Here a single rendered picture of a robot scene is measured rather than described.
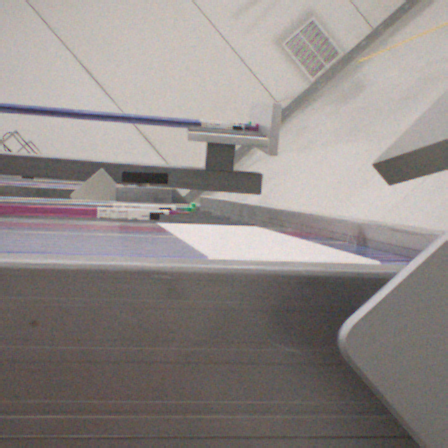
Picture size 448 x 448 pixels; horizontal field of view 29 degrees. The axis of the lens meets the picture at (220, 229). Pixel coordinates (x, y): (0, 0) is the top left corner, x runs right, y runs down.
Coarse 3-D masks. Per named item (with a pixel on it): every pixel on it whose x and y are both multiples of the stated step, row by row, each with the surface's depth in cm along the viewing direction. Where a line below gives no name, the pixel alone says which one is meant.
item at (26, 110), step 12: (0, 108) 120; (12, 108) 120; (24, 108) 120; (36, 108) 120; (48, 108) 121; (96, 120) 121; (108, 120) 121; (120, 120) 121; (132, 120) 121; (144, 120) 121; (156, 120) 121; (168, 120) 121; (180, 120) 121; (192, 120) 122
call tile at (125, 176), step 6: (120, 174) 96; (126, 174) 93; (132, 174) 93; (138, 174) 93; (144, 174) 93; (150, 174) 94; (156, 174) 94; (162, 174) 94; (120, 180) 96; (126, 180) 93; (132, 180) 93; (138, 180) 93; (144, 180) 93; (150, 180) 94; (156, 180) 94; (162, 180) 94
